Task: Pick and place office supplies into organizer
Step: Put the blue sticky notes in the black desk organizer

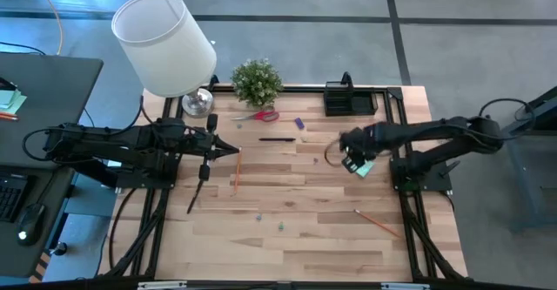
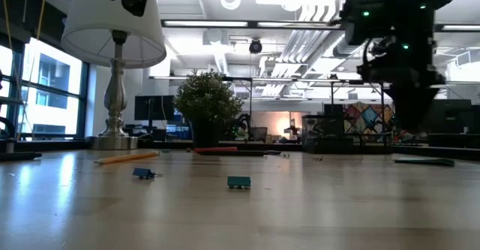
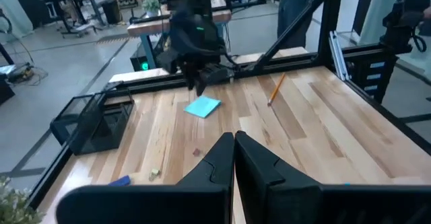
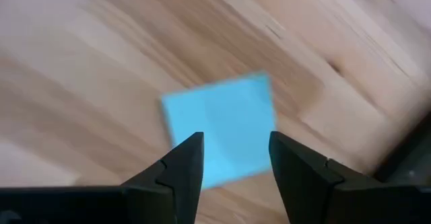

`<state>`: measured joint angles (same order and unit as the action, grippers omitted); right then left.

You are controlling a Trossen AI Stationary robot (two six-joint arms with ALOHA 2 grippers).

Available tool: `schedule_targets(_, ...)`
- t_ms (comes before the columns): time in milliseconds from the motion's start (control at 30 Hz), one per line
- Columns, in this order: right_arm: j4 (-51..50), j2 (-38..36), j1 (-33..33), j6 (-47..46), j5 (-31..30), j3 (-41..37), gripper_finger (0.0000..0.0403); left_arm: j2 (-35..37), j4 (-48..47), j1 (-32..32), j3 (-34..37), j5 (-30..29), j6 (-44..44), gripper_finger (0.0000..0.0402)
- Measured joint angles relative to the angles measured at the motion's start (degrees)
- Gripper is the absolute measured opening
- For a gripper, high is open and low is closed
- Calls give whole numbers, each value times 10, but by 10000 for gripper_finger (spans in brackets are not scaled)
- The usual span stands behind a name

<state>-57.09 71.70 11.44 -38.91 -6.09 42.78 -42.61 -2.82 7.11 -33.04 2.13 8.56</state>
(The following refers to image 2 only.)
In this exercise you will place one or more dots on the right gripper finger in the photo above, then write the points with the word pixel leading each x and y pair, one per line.
pixel 408 107

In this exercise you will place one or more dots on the colourful patchwork wall hanging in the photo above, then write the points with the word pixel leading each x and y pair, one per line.
pixel 365 116

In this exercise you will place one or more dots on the long ceiling light bar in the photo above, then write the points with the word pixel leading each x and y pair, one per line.
pixel 206 23

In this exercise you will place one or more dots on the orange pencil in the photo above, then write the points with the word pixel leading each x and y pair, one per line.
pixel 127 157

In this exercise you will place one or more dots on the black computer monitor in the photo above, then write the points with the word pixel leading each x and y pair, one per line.
pixel 153 107

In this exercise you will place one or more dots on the teal binder clip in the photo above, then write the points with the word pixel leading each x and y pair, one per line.
pixel 239 182

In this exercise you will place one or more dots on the large office window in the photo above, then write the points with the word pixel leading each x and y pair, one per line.
pixel 48 88

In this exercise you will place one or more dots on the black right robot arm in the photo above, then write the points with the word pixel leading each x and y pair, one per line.
pixel 393 21

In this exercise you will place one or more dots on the background black robot arm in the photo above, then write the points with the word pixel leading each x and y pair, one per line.
pixel 240 124

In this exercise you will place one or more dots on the green potted plant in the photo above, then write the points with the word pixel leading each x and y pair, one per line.
pixel 206 100

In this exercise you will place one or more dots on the blue-violet binder clip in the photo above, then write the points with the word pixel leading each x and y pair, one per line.
pixel 142 173

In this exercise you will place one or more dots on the green sticky note pad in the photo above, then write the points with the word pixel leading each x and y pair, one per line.
pixel 423 161

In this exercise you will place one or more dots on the black aluminium table frame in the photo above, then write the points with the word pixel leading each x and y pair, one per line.
pixel 165 145

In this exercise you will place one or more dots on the black ceiling camera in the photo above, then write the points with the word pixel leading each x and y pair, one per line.
pixel 255 46

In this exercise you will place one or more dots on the white shade silver table lamp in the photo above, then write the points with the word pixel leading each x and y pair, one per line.
pixel 112 28

